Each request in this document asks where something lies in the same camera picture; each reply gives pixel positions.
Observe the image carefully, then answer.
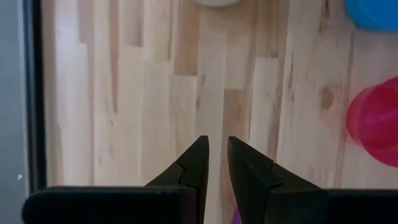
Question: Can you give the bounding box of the blue plastic bowl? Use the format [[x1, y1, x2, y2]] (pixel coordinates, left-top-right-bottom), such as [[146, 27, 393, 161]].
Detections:
[[344, 0, 398, 32]]

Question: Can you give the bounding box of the pink translucent bowl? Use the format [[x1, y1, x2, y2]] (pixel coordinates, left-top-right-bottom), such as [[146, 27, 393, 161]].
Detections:
[[345, 77, 398, 168]]

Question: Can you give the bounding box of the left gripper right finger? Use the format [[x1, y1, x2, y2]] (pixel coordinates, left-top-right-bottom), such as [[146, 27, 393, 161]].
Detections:
[[226, 136, 329, 224]]

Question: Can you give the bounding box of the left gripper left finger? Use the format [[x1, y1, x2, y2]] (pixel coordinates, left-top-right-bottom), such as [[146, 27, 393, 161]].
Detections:
[[144, 135, 210, 224]]

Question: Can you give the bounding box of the black aluminium table frame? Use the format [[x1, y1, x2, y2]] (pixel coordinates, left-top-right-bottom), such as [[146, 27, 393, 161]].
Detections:
[[22, 0, 48, 194]]

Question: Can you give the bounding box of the purple translucent bowl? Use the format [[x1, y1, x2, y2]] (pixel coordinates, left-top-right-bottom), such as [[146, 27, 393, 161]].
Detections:
[[231, 206, 243, 224]]

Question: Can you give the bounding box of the white bowl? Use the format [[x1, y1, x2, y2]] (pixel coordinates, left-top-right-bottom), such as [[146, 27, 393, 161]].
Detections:
[[192, 0, 243, 8]]

